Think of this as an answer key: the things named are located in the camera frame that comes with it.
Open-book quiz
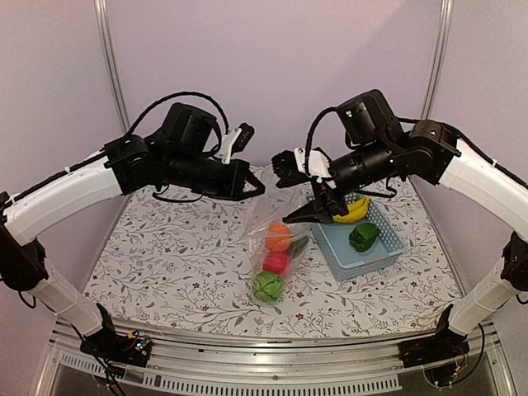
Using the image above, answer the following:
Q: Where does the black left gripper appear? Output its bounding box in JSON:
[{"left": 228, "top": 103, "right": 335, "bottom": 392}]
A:
[{"left": 164, "top": 148, "right": 266, "bottom": 201}]

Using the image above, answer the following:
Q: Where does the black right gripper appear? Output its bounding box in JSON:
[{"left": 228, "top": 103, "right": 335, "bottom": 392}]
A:
[{"left": 281, "top": 135, "right": 397, "bottom": 223}]

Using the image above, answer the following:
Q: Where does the blue perforated plastic basket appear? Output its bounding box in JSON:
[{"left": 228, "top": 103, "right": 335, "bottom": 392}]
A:
[{"left": 311, "top": 202, "right": 404, "bottom": 281}]

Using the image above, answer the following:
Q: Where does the orange green toy mango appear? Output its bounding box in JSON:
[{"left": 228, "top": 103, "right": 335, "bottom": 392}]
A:
[{"left": 286, "top": 235, "right": 309, "bottom": 260}]

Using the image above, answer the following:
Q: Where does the yellow toy banana bunch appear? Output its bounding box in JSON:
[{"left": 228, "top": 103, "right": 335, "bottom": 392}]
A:
[{"left": 332, "top": 196, "right": 370, "bottom": 224}]

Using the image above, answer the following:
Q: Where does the orange toy orange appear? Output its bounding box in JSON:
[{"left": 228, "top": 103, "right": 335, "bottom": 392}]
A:
[{"left": 265, "top": 224, "right": 291, "bottom": 252}]

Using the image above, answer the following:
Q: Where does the green toy bell pepper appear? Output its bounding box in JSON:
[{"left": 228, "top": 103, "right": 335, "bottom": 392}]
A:
[{"left": 349, "top": 222, "right": 380, "bottom": 252}]

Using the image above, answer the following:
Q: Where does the clear zip top bag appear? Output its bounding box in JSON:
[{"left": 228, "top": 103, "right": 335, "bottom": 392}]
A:
[{"left": 243, "top": 167, "right": 309, "bottom": 305}]

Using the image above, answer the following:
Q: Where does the red toy apple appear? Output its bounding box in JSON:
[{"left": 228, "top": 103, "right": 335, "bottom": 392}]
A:
[{"left": 262, "top": 252, "right": 290, "bottom": 276}]

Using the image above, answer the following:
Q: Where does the green toy cabbage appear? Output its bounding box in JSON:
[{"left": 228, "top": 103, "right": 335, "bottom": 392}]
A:
[{"left": 252, "top": 271, "right": 285, "bottom": 303}]

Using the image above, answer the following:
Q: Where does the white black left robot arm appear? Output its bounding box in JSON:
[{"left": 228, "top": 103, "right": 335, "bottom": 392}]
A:
[{"left": 1, "top": 92, "right": 265, "bottom": 358}]

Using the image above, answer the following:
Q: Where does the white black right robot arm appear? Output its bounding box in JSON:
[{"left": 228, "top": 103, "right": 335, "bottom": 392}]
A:
[{"left": 284, "top": 89, "right": 527, "bottom": 360}]

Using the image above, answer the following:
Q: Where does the floral patterned table mat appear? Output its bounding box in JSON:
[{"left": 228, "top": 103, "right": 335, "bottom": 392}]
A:
[{"left": 84, "top": 182, "right": 460, "bottom": 338}]

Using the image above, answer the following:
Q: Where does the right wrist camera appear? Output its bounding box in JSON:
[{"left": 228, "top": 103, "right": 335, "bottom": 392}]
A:
[{"left": 271, "top": 148, "right": 337, "bottom": 189}]

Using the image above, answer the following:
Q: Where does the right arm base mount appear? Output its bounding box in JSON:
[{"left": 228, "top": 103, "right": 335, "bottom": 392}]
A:
[{"left": 398, "top": 323, "right": 469, "bottom": 368}]

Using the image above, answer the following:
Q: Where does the aluminium front rail frame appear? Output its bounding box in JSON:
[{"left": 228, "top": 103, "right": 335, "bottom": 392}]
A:
[{"left": 32, "top": 317, "right": 521, "bottom": 396}]

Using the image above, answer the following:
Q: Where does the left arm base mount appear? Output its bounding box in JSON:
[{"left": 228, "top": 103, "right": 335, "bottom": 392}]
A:
[{"left": 80, "top": 304, "right": 153, "bottom": 367}]

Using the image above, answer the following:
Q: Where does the left aluminium corner post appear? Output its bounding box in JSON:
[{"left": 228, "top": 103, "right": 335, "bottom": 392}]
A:
[{"left": 93, "top": 0, "right": 130, "bottom": 134}]

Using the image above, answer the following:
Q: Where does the aluminium corner post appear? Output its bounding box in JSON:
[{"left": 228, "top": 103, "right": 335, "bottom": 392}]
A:
[
  {"left": 420, "top": 0, "right": 454, "bottom": 119},
  {"left": 93, "top": 0, "right": 130, "bottom": 134}
]

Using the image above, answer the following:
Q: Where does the right aluminium corner post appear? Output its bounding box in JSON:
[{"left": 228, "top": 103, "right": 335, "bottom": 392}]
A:
[{"left": 420, "top": 0, "right": 454, "bottom": 119}]

